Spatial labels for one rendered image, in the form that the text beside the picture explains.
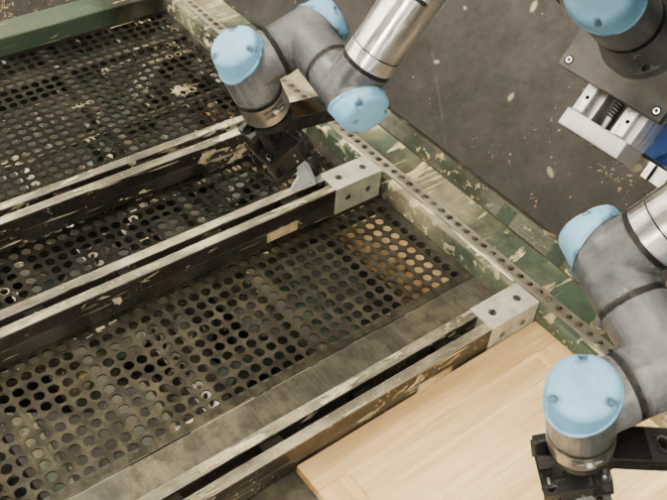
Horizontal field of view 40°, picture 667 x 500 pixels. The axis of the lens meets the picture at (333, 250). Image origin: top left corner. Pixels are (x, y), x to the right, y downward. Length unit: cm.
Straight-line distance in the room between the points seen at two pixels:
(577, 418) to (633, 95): 85
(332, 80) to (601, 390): 58
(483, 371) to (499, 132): 136
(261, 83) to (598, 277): 58
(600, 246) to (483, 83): 204
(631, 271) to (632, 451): 23
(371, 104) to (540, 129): 166
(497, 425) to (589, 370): 71
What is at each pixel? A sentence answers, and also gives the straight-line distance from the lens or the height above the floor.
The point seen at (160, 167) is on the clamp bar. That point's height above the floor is 123.
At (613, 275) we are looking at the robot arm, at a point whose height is 162.
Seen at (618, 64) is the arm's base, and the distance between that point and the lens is 164.
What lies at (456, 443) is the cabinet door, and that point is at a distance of 160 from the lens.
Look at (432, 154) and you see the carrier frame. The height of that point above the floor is 18.
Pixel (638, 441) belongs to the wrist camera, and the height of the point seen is 147.
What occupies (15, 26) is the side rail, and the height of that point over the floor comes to 123.
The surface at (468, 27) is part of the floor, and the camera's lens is 310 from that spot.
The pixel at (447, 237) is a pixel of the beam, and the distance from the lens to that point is 191.
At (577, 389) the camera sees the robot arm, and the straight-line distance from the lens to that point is 94.
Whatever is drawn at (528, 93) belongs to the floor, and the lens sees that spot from 293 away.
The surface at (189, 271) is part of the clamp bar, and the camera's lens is 180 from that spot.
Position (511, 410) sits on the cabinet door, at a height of 104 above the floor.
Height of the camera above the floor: 256
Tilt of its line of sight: 54 degrees down
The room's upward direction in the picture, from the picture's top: 76 degrees counter-clockwise
